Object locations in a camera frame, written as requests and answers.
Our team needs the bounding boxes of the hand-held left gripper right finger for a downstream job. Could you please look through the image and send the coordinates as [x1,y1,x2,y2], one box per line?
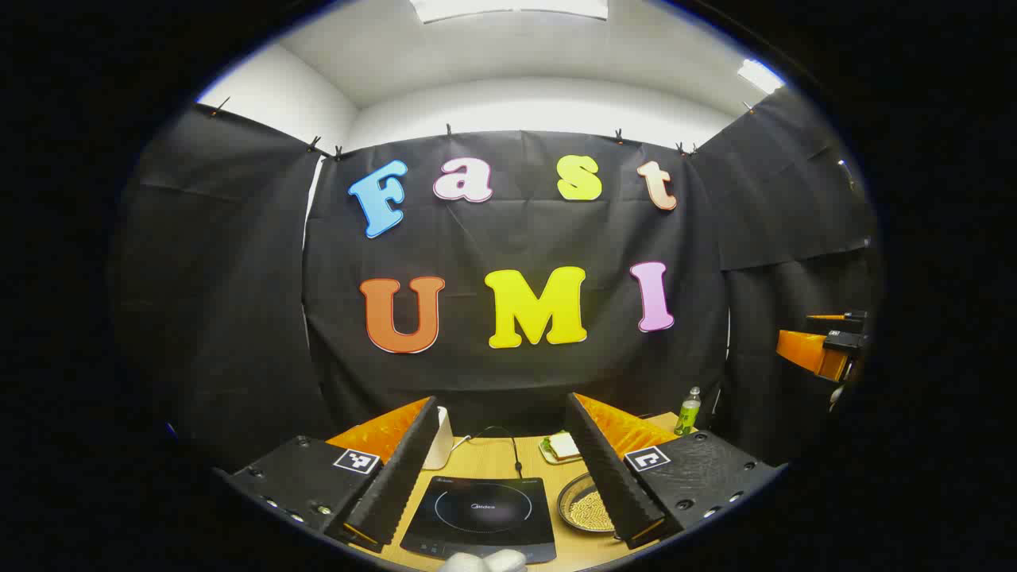
[566,392,787,551]

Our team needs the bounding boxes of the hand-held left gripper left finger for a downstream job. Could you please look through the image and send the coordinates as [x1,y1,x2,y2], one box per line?
[213,396,442,555]

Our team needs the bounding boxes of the stainless steel pot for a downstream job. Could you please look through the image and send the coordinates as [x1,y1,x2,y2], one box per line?
[556,473,621,537]

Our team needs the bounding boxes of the black induction cooktop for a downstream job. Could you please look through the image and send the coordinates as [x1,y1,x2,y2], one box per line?
[400,475,557,565]

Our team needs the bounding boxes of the pile of yellow soybeans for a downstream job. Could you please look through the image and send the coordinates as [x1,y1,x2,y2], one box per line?
[570,487,617,534]

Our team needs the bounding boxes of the white toaster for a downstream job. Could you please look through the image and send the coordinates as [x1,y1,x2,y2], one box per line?
[421,405,455,471]

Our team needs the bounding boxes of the white rectangular plate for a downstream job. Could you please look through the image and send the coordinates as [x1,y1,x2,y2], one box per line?
[539,431,585,466]

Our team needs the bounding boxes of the green drink bottle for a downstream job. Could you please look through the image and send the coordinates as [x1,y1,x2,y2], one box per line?
[674,387,702,436]

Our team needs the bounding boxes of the small ceiling light panel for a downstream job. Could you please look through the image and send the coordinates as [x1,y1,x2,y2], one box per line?
[737,59,786,95]

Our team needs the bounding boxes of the row of black cloth clips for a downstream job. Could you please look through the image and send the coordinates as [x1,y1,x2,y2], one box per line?
[211,95,756,160]

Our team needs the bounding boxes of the large ceiling light panel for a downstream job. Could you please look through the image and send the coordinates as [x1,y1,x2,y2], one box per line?
[409,0,609,24]

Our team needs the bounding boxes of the black power cable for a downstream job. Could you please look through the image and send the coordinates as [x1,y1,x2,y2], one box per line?
[473,426,525,479]

